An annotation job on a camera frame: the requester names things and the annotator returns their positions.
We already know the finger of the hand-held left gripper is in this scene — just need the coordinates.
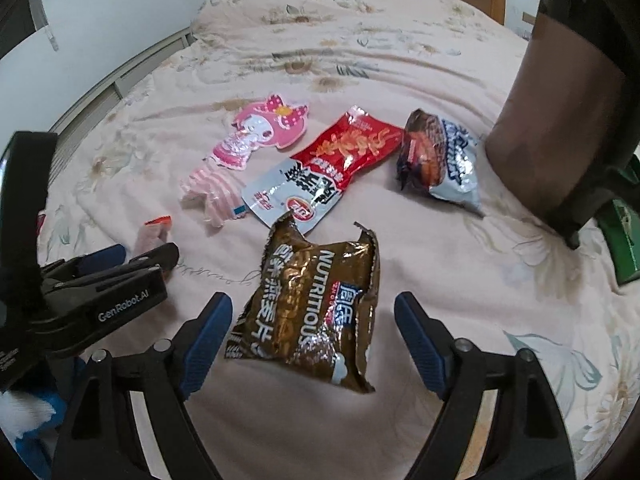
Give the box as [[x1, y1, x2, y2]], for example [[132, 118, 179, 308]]
[[42, 244, 127, 292], [126, 242, 180, 282]]

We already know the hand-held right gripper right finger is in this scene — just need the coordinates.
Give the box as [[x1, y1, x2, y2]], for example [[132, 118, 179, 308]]
[[394, 292, 576, 480]]

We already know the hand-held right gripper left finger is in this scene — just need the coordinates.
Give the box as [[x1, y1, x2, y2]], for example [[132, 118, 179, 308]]
[[52, 292, 234, 480]]

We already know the small orange pink packet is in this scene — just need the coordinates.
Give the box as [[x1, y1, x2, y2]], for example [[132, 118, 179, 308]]
[[132, 216, 173, 261]]

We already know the pink striped snack packet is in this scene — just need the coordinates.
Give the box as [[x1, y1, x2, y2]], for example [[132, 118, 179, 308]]
[[180, 162, 248, 231]]

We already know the brown gold snack packet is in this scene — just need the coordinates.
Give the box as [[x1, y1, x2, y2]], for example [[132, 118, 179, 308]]
[[223, 211, 381, 395]]

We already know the blue white cookie packet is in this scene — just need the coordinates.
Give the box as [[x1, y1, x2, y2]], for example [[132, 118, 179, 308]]
[[395, 108, 487, 218]]

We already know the red snack packet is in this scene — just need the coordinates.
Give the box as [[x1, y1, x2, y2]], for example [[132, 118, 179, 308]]
[[290, 105, 405, 195]]

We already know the green box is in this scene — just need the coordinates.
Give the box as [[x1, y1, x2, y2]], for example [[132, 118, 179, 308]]
[[597, 152, 640, 288]]

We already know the white black snack packet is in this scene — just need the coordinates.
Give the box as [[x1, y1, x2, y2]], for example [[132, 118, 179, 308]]
[[241, 159, 343, 235]]

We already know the blue white cloth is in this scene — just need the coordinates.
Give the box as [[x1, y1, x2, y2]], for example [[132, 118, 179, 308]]
[[0, 355, 88, 480]]

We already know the pink cartoon snack packet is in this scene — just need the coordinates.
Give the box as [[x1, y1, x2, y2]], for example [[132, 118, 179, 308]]
[[202, 92, 310, 171]]

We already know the brown cloth object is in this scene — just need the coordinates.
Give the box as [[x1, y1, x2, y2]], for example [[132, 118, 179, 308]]
[[486, 0, 640, 252]]

